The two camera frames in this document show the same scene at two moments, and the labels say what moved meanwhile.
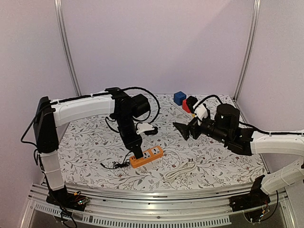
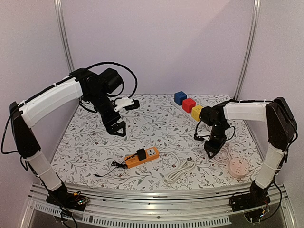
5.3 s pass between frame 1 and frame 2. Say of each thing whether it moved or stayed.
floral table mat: stayed
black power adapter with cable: moved
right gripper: moved
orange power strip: moved
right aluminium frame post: stayed
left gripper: moved
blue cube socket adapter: stayed
